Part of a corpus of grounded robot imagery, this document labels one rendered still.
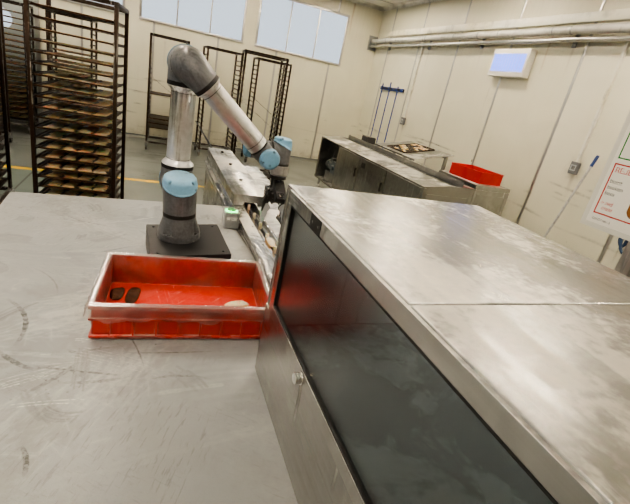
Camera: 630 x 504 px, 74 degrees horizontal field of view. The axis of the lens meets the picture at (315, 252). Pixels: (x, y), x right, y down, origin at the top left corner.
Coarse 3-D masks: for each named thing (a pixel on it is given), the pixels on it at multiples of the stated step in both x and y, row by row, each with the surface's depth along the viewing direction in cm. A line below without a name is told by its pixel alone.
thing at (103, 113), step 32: (96, 0) 289; (128, 32) 344; (64, 64) 328; (32, 96) 303; (64, 96) 329; (96, 96) 312; (32, 128) 310; (64, 128) 324; (96, 128) 348; (32, 160) 319; (64, 160) 325; (96, 160) 344; (64, 192) 346; (96, 192) 340
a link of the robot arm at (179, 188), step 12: (168, 180) 142; (180, 180) 143; (192, 180) 145; (168, 192) 143; (180, 192) 143; (192, 192) 145; (168, 204) 145; (180, 204) 144; (192, 204) 147; (180, 216) 146
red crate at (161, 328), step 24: (144, 288) 130; (168, 288) 133; (192, 288) 136; (216, 288) 139; (240, 288) 142; (96, 336) 103; (120, 336) 105; (144, 336) 107; (168, 336) 109; (192, 336) 111; (216, 336) 113; (240, 336) 115
